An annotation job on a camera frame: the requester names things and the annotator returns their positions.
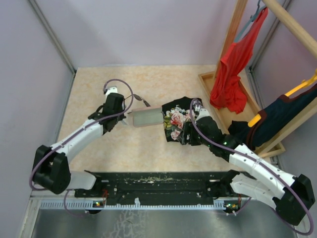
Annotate pink glasses case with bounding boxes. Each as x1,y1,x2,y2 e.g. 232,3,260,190
126,106,163,127

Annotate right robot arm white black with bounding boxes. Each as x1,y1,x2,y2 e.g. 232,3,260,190
184,111,315,226

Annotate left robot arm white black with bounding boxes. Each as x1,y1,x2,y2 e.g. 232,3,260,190
29,93,125,197

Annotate thin-framed sunglasses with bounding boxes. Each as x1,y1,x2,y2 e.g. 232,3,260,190
125,94,151,107

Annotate black floral t-shirt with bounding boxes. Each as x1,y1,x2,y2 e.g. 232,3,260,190
162,97,196,143

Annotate red tank top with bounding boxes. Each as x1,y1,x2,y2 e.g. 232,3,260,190
210,6,268,114

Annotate navy blue garment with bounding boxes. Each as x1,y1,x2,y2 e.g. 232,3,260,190
228,85,317,150

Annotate yellow clothes hanger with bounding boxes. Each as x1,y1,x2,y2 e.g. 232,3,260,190
248,70,317,127

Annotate wooden clothes rack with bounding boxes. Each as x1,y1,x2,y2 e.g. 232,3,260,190
198,0,317,158

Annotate grey clothes hanger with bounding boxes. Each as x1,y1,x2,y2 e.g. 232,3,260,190
233,0,266,43

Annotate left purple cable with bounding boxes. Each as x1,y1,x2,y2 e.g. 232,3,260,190
29,78,136,218

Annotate purple cable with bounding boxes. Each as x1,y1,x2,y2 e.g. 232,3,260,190
29,78,136,218
189,98,314,235

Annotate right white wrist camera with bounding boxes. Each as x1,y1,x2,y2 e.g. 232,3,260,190
193,100,210,120

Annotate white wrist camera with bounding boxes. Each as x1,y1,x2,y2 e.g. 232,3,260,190
103,86,118,96
193,100,210,120

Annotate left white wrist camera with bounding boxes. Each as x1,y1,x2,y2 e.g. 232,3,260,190
103,86,118,96

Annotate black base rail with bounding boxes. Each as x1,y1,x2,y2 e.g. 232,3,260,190
75,171,236,206

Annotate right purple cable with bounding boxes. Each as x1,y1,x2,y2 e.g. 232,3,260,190
189,98,314,235

